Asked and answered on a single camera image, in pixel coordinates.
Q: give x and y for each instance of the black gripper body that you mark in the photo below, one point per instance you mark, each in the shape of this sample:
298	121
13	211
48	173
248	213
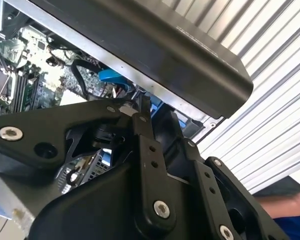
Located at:
90	212

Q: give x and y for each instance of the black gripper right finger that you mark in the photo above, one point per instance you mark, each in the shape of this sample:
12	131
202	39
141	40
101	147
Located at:
207	185

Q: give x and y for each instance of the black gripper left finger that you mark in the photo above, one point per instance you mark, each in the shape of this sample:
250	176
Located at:
27	150

